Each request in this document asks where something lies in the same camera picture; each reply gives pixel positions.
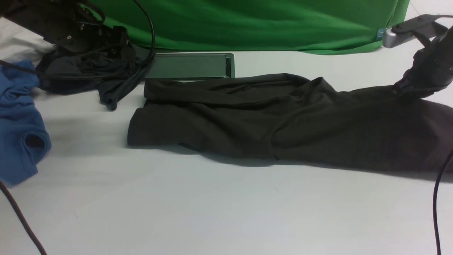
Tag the blue crumpled shirt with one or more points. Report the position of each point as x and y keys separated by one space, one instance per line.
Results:
x=24 y=141

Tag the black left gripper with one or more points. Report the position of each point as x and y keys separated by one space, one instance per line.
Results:
x=88 y=35

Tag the dark teal crumpled shirt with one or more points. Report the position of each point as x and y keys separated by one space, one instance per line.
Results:
x=112 y=78

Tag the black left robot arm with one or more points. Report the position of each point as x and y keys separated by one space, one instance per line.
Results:
x=47 y=18

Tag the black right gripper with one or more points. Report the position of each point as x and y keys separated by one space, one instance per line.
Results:
x=431 y=71

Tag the blue binder clip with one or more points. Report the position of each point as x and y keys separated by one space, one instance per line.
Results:
x=380 y=34

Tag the green backdrop cloth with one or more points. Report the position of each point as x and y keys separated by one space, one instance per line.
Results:
x=322 y=27

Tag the dark gray long-sleeve shirt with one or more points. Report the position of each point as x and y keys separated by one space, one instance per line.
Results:
x=291 y=118

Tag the white crumpled shirt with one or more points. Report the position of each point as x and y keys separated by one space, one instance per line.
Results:
x=17 y=43

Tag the metal table cable hatch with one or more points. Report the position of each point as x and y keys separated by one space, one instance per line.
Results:
x=189 y=67

